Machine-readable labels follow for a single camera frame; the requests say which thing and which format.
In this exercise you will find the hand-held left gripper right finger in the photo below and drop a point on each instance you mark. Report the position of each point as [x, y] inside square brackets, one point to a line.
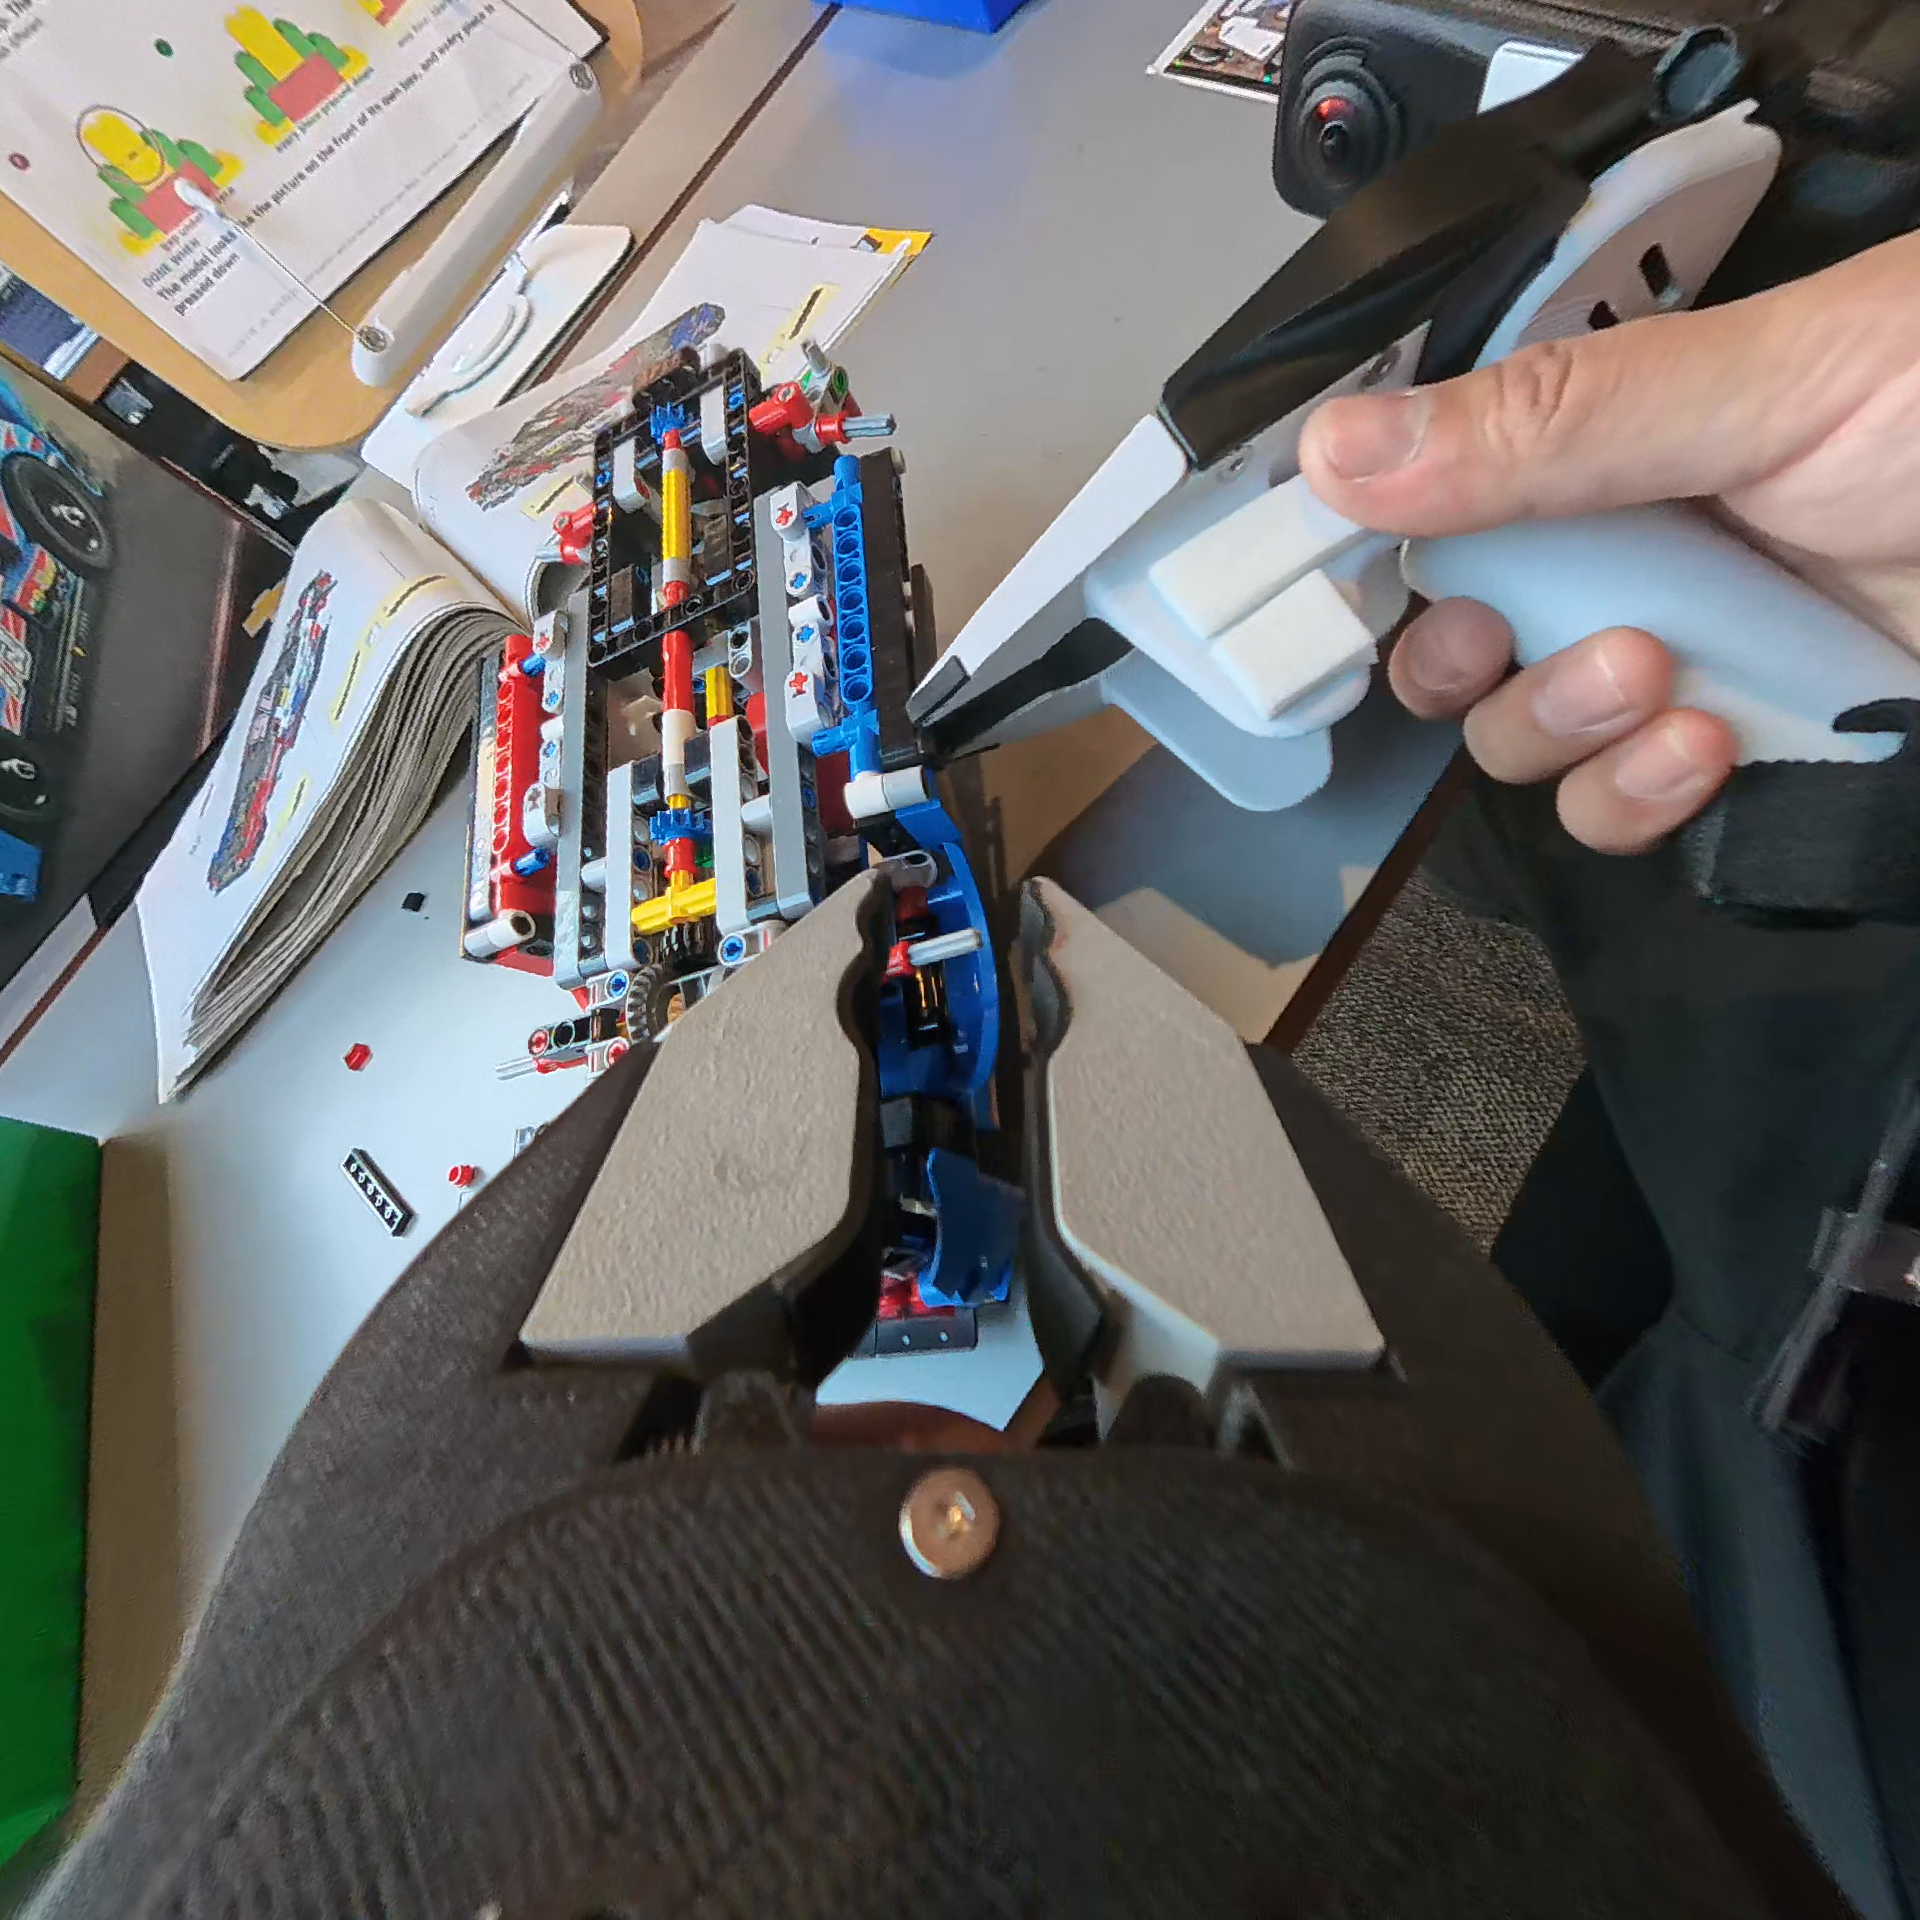
[1184, 1185]

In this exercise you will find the open instruction booklet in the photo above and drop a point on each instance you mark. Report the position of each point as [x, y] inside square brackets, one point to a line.
[301, 721]

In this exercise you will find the toy brick race car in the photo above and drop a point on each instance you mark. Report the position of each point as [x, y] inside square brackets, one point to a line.
[675, 674]

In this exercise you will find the blue plastic bin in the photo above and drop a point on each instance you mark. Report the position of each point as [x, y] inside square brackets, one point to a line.
[999, 12]

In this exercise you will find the green plastic bin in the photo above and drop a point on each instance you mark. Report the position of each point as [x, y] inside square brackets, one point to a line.
[44, 1425]

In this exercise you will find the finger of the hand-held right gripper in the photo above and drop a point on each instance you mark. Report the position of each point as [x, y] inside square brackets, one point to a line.
[1245, 750]
[1064, 579]

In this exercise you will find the person's dark clothing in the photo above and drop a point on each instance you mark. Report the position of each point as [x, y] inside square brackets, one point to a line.
[1725, 1051]

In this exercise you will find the grey desk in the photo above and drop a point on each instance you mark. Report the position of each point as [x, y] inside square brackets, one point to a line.
[1051, 225]

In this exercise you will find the clipboard with printed sheet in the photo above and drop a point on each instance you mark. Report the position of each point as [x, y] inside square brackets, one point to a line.
[284, 402]

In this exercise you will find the black toy car box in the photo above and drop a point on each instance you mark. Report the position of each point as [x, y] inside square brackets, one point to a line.
[91, 601]

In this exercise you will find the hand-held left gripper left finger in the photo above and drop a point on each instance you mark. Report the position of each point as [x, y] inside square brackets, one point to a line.
[704, 1170]

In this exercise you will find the holographic sticker sheet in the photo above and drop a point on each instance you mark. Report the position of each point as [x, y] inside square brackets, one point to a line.
[1214, 52]

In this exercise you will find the printed instruction sheet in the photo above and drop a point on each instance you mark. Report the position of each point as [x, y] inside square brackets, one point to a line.
[301, 151]

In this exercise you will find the person's right hand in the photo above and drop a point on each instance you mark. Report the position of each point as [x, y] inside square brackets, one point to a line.
[1725, 405]

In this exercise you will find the black studded brick plate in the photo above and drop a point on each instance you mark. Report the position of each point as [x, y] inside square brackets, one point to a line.
[374, 1191]

